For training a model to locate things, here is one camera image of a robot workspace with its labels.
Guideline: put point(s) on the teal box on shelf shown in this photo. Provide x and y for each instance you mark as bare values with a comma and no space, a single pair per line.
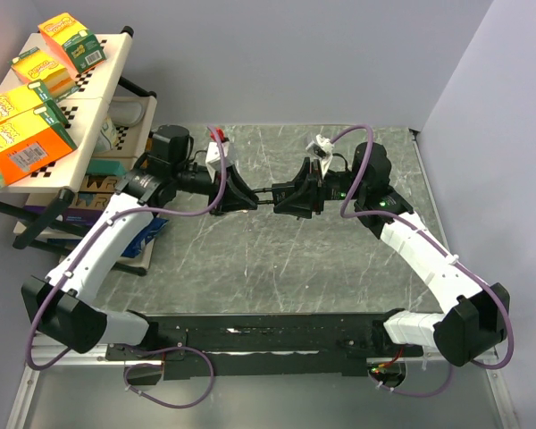
105,167

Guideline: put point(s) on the large orange sponge box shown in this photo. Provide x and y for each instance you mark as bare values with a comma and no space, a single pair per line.
30,141

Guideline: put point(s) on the blue Doritos chip bag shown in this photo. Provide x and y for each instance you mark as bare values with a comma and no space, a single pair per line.
143,238

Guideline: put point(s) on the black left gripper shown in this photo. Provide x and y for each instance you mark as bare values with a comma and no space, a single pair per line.
237,195

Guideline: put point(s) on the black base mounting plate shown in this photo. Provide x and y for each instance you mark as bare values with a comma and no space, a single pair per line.
187,345

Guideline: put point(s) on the aluminium frame rail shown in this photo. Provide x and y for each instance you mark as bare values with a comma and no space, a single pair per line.
44,350

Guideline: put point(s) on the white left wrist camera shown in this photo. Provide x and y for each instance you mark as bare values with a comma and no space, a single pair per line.
213,154

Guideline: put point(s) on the yellow sponge pack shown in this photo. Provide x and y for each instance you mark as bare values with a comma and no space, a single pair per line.
35,64

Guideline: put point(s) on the white folding shelf rack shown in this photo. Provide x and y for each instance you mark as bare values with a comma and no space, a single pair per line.
61,181

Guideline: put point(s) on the black Kaijing padlock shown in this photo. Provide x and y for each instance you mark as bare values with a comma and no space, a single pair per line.
277,190

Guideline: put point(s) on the yellow sponge box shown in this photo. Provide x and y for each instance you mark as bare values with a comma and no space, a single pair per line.
27,97

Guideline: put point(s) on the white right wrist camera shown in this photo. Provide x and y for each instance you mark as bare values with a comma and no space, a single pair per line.
322,149

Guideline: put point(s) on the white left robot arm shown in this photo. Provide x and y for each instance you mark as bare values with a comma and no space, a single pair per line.
61,306

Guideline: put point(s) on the orange sponge box top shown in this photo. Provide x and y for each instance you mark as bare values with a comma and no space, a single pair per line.
72,42

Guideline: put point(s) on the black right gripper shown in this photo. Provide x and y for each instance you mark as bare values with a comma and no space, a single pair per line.
299,204

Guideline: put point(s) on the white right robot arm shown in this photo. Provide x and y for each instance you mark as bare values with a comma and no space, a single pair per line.
473,316

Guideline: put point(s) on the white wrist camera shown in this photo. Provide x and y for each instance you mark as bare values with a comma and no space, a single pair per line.
213,154
322,149

